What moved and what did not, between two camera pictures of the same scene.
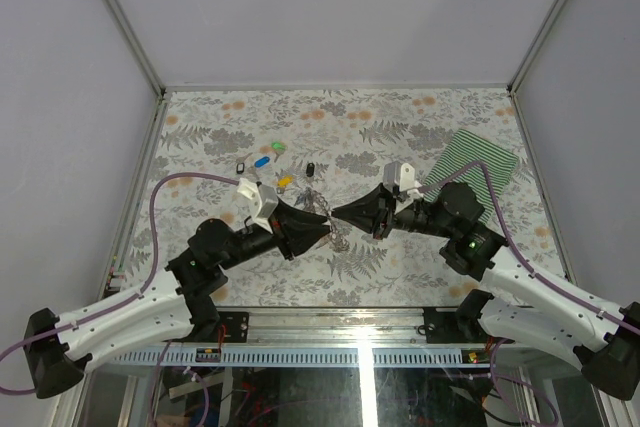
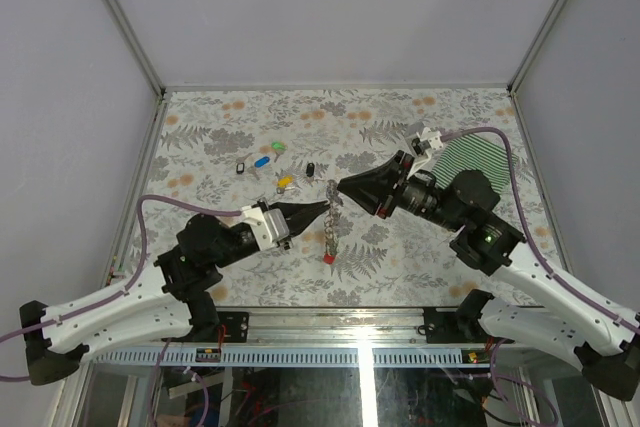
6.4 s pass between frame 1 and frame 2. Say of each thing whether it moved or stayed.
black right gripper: moved
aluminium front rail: stayed
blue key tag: stayed
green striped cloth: stayed
